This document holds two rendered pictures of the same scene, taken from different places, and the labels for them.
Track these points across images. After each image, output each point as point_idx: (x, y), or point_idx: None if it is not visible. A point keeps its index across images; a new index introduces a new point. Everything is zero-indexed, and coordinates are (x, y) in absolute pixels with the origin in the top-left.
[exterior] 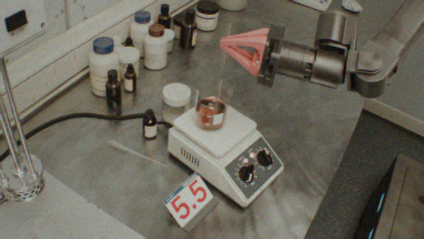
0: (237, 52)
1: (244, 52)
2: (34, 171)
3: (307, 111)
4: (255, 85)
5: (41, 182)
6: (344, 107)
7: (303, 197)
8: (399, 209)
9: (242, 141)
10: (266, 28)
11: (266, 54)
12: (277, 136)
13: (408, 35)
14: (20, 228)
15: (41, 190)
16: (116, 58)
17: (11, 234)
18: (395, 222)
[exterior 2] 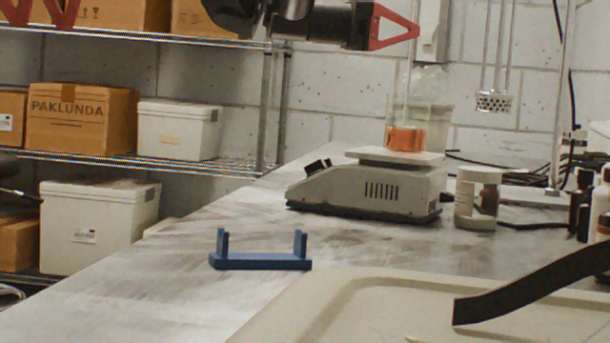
0: (396, 35)
1: (390, 37)
2: (479, 87)
3: (267, 236)
4: (395, 251)
5: (477, 104)
6: (184, 240)
7: (244, 201)
8: None
9: (353, 161)
10: (376, 1)
11: (363, 33)
12: (309, 222)
13: None
14: (506, 190)
15: (475, 109)
16: (603, 167)
17: (508, 189)
18: None
